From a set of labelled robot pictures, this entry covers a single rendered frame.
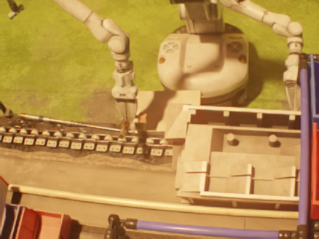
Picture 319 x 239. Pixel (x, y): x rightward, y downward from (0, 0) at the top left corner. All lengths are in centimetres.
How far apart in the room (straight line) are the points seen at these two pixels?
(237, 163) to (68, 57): 204
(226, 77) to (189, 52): 33
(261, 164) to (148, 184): 50
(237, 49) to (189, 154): 117
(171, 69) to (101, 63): 76
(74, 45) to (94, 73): 34
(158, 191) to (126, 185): 14
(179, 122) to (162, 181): 29
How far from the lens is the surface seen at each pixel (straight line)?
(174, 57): 293
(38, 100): 348
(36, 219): 215
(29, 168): 231
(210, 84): 283
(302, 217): 140
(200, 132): 194
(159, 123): 218
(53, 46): 375
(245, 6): 218
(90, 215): 211
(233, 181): 188
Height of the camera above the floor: 264
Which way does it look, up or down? 57 degrees down
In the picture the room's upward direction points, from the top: 15 degrees counter-clockwise
